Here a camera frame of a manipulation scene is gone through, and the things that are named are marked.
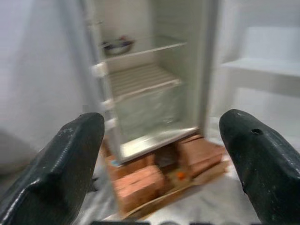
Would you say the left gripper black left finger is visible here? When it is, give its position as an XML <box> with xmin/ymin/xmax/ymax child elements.
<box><xmin>0</xmin><ymin>112</ymin><xmax>105</xmax><ymax>225</ymax></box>

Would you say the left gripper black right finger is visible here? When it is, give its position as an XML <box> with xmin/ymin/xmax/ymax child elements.
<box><xmin>219</xmin><ymin>109</ymin><xmax>300</xmax><ymax>225</ymax></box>

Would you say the white fridge door shelf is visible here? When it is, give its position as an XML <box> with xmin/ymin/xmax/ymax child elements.
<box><xmin>219</xmin><ymin>57</ymin><xmax>300</xmax><ymax>79</ymax></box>

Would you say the glass fridge shelf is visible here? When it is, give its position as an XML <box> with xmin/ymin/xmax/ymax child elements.
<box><xmin>98</xmin><ymin>35</ymin><xmax>188</xmax><ymax>59</ymax></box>

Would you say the silver fridge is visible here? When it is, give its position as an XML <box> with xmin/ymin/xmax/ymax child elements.
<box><xmin>81</xmin><ymin>0</ymin><xmax>300</xmax><ymax>166</ymax></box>

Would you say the red clay brick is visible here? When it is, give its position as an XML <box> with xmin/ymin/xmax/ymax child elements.
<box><xmin>187</xmin><ymin>157</ymin><xmax>226</xmax><ymax>176</ymax></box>
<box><xmin>113</xmin><ymin>165</ymin><xmax>166</xmax><ymax>195</ymax></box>
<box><xmin>116</xmin><ymin>185</ymin><xmax>165</xmax><ymax>208</ymax></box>
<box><xmin>179</xmin><ymin>137</ymin><xmax>225</xmax><ymax>165</ymax></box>

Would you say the clear crisper drawer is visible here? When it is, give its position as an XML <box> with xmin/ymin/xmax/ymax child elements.
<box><xmin>114</xmin><ymin>86</ymin><xmax>186</xmax><ymax>141</ymax></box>

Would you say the dark rimmed bowl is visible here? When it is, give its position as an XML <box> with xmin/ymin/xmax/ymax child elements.
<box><xmin>102</xmin><ymin>36</ymin><xmax>135</xmax><ymax>56</ymax></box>

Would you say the white wire fridge shelf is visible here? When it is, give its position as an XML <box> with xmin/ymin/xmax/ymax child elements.
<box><xmin>110</xmin><ymin>64</ymin><xmax>182</xmax><ymax>99</ymax></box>

